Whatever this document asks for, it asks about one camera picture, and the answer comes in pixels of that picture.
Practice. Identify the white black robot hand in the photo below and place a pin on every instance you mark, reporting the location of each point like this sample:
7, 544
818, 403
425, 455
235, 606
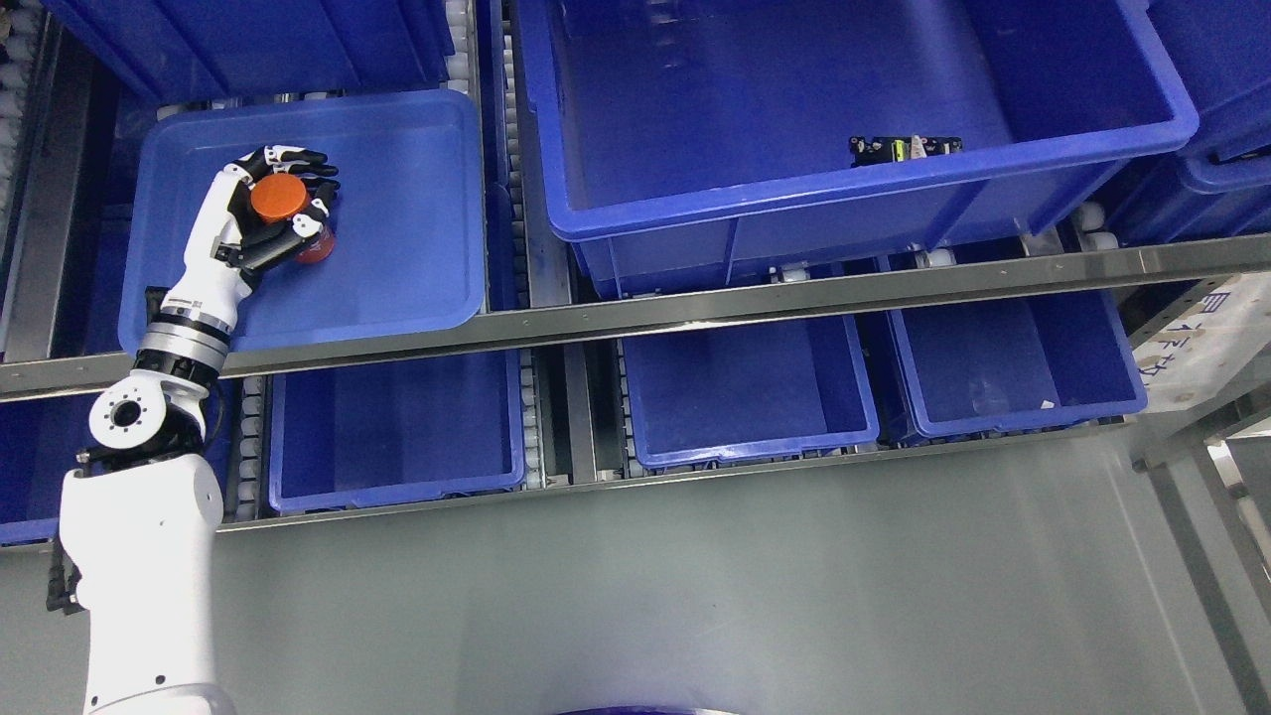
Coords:
230, 246

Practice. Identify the orange cylindrical capacitor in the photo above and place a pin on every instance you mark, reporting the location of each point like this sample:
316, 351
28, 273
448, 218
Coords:
277, 198

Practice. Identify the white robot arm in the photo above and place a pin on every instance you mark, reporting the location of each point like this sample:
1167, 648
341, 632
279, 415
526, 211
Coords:
137, 518

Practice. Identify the blue shallow tray bin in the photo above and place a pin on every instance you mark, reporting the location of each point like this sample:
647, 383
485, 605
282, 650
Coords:
408, 220

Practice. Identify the blue bin top left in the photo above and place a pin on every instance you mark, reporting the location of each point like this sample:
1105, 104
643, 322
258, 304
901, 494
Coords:
174, 52

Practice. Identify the blue bin lower left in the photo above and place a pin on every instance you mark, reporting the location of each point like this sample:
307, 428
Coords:
396, 432

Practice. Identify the blue bin far left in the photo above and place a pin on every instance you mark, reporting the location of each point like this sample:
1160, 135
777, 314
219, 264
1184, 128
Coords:
39, 440

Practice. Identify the large blue bin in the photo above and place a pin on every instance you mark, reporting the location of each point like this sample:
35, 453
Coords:
693, 145

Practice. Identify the blue bin lower middle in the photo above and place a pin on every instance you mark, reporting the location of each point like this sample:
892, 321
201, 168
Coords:
761, 391

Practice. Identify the small black electronic component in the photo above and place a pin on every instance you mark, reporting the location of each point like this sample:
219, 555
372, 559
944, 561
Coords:
874, 151

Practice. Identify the blue bin lower right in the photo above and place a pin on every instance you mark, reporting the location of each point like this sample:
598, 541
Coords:
1015, 365

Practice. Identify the blue bin far right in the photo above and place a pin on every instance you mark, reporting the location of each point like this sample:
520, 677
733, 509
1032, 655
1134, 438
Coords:
1216, 186

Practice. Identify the steel shelf rail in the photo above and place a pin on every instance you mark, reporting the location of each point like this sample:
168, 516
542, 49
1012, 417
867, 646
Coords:
732, 307

